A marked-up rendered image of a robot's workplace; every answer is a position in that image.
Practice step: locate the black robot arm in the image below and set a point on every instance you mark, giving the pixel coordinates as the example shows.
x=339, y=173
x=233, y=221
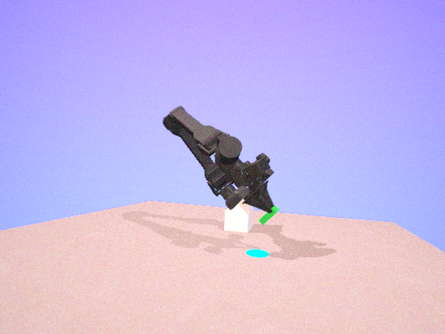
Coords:
x=203, y=141

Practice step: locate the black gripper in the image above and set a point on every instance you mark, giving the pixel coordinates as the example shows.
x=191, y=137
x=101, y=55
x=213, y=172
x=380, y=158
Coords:
x=256, y=194

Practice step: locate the green rectangular post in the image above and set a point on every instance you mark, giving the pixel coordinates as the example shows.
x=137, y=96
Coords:
x=268, y=216

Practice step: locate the cyan circle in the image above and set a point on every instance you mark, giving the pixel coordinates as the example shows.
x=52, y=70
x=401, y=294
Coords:
x=257, y=253

